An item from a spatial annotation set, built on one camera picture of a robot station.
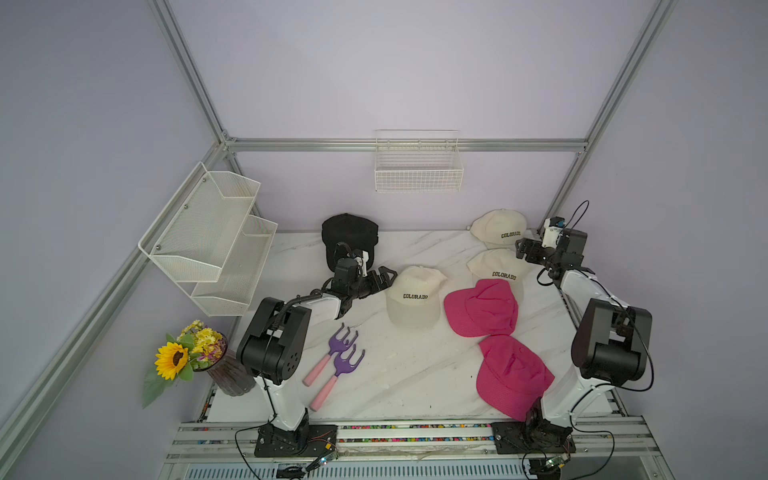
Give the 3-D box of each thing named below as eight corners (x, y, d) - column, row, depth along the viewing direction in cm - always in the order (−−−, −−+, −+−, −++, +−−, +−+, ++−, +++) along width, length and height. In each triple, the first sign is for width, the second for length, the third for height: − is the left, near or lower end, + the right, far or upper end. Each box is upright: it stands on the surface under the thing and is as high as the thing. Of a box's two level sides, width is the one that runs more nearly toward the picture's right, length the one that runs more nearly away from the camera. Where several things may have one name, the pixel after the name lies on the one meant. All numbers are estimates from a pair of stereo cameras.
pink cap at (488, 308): (448, 336, 94) (450, 329, 90) (442, 287, 106) (444, 279, 102) (518, 336, 94) (523, 329, 90) (504, 287, 106) (508, 279, 102)
